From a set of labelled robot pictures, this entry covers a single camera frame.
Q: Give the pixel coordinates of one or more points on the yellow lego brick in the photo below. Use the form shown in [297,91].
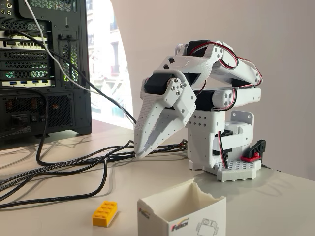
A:
[104,214]

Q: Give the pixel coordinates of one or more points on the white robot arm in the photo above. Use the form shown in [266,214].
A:
[246,96]

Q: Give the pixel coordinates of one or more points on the white cardboard box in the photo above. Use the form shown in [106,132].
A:
[192,218]

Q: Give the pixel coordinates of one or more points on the black red table clamp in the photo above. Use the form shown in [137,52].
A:
[256,150]

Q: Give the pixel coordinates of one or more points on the black computer tower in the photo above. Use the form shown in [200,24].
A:
[29,73]

